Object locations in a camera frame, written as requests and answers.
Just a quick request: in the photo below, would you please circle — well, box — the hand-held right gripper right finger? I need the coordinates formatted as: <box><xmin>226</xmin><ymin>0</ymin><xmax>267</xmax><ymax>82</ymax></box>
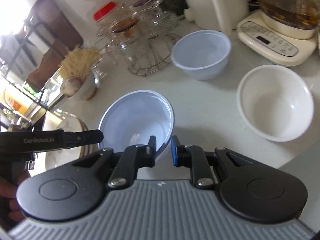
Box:
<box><xmin>171</xmin><ymin>135</ymin><xmax>248</xmax><ymax>189</ymax></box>

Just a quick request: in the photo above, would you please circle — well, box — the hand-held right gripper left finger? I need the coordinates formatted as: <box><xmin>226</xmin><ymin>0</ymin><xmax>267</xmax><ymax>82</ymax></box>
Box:
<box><xmin>72</xmin><ymin>135</ymin><xmax>157</xmax><ymax>190</ymax></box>

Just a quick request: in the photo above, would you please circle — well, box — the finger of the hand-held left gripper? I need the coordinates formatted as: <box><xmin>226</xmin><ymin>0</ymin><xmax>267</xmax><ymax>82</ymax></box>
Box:
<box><xmin>58</xmin><ymin>129</ymin><xmax>104</xmax><ymax>152</ymax></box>

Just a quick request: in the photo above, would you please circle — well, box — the pale blue plastic bowl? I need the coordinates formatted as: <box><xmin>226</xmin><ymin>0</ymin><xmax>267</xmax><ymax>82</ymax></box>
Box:
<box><xmin>97</xmin><ymin>90</ymin><xmax>176</xmax><ymax>161</ymax></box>
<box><xmin>170</xmin><ymin>30</ymin><xmax>232</xmax><ymax>81</ymax></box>

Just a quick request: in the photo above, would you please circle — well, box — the white ceramic bowl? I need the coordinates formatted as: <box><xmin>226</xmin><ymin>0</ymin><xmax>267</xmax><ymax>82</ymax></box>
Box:
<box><xmin>236</xmin><ymin>64</ymin><xmax>315</xmax><ymax>142</ymax></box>

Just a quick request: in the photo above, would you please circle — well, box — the person's left hand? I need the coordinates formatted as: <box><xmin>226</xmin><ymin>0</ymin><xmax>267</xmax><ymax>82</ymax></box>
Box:
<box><xmin>0</xmin><ymin>172</ymin><xmax>28</xmax><ymax>226</ymax></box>

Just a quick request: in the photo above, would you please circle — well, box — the bowl of garlic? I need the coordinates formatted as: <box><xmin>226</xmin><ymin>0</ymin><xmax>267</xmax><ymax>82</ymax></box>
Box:
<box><xmin>60</xmin><ymin>72</ymin><xmax>98</xmax><ymax>102</ymax></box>

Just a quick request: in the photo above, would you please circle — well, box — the bundle of dried noodles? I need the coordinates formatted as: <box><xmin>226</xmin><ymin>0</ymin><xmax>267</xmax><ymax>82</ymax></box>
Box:
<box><xmin>58</xmin><ymin>44</ymin><xmax>103</xmax><ymax>81</ymax></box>

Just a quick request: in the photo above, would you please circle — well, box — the red lid plastic jar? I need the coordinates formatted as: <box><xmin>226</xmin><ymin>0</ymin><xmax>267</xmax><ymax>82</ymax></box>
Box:
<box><xmin>93</xmin><ymin>1</ymin><xmax>121</xmax><ymax>32</ymax></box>

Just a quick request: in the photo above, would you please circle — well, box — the glass electric kettle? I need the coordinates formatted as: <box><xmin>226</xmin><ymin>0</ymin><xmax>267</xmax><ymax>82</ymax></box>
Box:
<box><xmin>236</xmin><ymin>0</ymin><xmax>320</xmax><ymax>67</ymax></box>

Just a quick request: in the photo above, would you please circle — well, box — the white electric cooking pot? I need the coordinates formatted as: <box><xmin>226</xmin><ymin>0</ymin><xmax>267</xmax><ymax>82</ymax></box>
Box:
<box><xmin>177</xmin><ymin>0</ymin><xmax>249</xmax><ymax>37</ymax></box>

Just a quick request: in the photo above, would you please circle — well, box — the wire rack of glass cups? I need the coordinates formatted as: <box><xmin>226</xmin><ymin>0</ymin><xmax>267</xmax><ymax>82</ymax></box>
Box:
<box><xmin>97</xmin><ymin>0</ymin><xmax>183</xmax><ymax>77</ymax></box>

